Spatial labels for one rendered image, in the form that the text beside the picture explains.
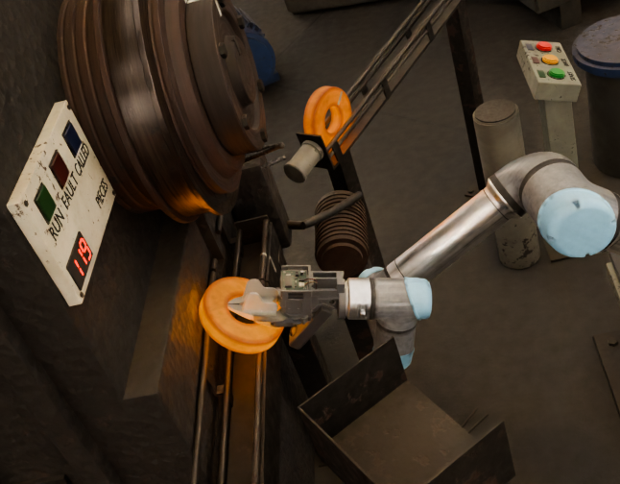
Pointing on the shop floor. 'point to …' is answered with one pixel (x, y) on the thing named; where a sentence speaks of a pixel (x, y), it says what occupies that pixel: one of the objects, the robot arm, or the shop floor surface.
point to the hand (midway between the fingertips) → (234, 307)
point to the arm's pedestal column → (618, 372)
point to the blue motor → (266, 63)
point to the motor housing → (345, 254)
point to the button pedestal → (553, 105)
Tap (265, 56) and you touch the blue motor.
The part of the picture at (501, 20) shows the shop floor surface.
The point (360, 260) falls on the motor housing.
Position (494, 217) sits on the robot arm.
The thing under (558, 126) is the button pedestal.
